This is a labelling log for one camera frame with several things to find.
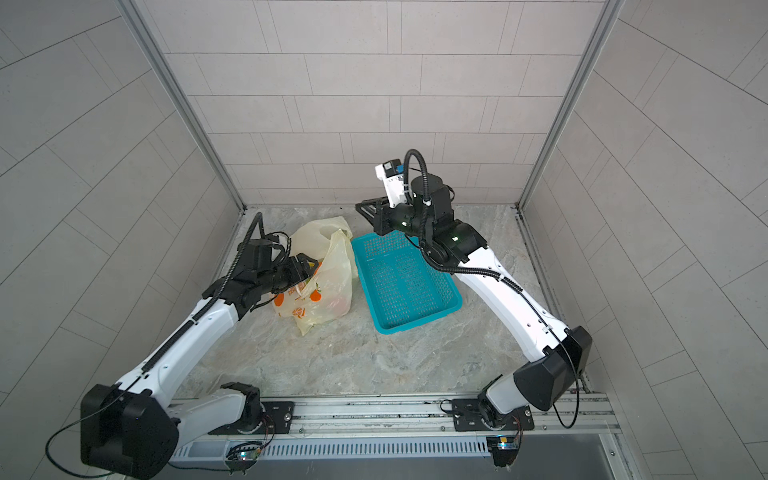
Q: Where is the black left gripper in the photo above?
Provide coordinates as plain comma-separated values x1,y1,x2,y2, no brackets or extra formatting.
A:
254,252,321,296

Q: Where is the cream fruit-print plastic bag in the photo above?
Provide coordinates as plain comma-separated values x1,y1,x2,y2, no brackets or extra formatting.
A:
273,216,358,335

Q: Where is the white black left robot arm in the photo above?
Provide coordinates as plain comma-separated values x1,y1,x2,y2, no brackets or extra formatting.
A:
80,254,320,479

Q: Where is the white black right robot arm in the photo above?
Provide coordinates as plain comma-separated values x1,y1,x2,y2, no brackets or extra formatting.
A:
355,174,592,429

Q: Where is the teal plastic basket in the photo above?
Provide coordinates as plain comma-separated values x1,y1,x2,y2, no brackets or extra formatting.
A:
351,231,463,335

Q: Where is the left circuit board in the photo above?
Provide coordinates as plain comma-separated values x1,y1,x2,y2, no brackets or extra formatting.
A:
225,441,263,475

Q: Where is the circuit board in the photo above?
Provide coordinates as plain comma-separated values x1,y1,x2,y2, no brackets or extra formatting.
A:
225,441,263,475
486,436,520,468

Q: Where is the white vent grille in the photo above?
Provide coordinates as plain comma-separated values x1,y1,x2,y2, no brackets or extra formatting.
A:
171,437,490,466

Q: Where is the right circuit board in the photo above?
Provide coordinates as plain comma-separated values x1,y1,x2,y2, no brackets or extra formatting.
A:
486,436,520,468

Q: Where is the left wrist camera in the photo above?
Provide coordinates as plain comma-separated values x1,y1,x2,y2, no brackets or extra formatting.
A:
236,231,292,270

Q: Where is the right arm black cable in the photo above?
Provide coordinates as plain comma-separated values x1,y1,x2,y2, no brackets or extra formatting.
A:
401,148,582,430

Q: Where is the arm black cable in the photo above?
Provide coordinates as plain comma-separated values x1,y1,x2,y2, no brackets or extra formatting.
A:
44,211,293,479
401,148,582,430

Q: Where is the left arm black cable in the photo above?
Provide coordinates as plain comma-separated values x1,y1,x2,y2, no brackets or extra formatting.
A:
44,211,293,479

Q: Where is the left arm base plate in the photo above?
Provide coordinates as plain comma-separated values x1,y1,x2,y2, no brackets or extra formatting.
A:
209,401,295,437

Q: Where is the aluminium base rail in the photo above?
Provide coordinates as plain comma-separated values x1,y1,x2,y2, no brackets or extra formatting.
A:
167,392,620,443

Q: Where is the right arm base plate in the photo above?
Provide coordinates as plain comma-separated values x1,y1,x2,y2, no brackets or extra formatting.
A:
440,398,535,432

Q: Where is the left aluminium corner post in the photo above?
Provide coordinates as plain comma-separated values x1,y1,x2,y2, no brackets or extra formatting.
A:
116,0,246,212

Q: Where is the aluminium corner post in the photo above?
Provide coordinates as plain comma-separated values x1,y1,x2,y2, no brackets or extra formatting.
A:
517,0,624,211
116,0,246,212

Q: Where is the right aluminium corner post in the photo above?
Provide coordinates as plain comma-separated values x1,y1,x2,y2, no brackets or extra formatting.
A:
517,0,624,211

